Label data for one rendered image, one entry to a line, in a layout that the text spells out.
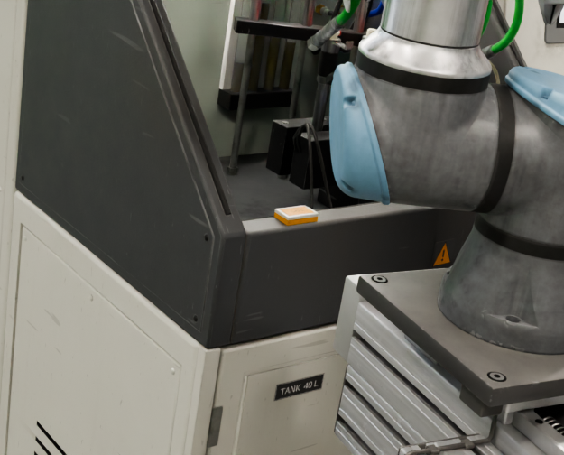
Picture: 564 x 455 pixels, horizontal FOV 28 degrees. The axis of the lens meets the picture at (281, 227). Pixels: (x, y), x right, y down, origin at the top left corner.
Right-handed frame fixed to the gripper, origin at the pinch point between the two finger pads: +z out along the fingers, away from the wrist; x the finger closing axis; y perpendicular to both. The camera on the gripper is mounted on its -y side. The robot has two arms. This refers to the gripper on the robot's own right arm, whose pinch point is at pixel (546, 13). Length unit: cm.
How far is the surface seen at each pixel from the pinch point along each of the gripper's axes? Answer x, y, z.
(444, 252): -6.4, -3.0, 36.1
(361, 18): 3.5, -40.3, 10.9
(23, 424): -47, -51, 84
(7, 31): -47, -67, 20
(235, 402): -41, -3, 53
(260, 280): -40, -3, 35
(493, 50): 11.3, -17.5, 10.2
